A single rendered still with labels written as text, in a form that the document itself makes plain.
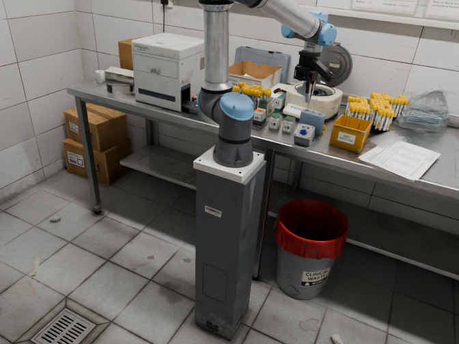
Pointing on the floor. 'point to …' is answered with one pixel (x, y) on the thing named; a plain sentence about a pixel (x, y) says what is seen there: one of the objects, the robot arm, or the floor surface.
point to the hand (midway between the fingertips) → (309, 99)
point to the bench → (425, 138)
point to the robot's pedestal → (225, 248)
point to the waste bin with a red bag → (308, 246)
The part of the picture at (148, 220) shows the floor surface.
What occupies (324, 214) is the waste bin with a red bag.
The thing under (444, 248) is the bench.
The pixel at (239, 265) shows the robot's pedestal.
